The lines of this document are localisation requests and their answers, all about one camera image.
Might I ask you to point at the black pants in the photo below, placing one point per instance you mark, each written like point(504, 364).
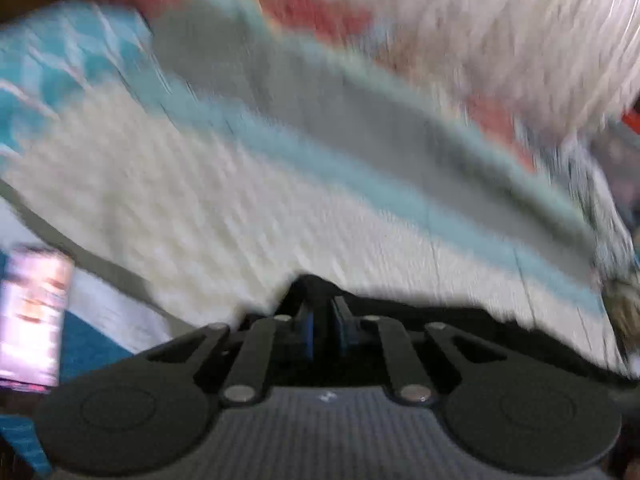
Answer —
point(430, 310)

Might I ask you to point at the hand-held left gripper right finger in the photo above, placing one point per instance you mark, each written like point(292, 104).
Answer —
point(342, 332)

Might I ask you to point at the teal wavy pattern bedsheet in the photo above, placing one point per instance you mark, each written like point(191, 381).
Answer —
point(55, 65)

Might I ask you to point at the smartphone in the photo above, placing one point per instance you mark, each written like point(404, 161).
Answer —
point(35, 320)

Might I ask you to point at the beige leaf print curtain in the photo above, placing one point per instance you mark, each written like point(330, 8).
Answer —
point(525, 25)

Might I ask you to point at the zigzag patterned bedspread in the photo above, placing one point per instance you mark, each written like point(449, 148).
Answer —
point(225, 200)

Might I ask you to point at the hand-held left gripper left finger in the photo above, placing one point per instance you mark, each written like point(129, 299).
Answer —
point(306, 332)

